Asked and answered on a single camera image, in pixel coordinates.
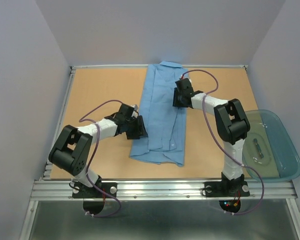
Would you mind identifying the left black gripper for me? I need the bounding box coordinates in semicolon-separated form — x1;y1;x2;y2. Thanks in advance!
124;115;148;140

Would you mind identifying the blue long sleeve shirt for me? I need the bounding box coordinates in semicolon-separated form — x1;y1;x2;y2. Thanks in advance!
129;61;187;167

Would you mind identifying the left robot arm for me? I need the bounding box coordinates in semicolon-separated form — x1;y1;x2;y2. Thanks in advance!
48;103;148;197

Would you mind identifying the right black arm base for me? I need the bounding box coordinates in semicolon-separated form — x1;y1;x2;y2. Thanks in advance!
201;180;250;214

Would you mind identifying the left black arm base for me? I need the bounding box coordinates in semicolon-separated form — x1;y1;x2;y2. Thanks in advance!
68;181;117;217

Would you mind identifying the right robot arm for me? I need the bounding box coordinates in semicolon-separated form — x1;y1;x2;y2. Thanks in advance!
172;78;251;198

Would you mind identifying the small object inside bin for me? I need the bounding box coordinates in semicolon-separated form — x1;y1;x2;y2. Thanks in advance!
252;138;264;159

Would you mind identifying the translucent teal plastic bin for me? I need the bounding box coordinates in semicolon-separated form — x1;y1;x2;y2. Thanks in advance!
242;109;300;183

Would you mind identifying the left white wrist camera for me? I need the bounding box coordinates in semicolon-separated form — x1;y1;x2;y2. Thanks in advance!
131;104;138;111

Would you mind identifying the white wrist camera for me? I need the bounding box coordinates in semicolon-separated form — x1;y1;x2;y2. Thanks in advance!
131;104;138;111
179;74;192;83

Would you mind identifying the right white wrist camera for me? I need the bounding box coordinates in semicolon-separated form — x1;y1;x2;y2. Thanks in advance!
179;74;192;83

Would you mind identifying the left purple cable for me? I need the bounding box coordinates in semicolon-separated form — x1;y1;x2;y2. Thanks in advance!
79;99;122;218

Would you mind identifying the aluminium mounting rail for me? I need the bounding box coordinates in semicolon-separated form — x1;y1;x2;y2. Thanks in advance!
19;178;298;240

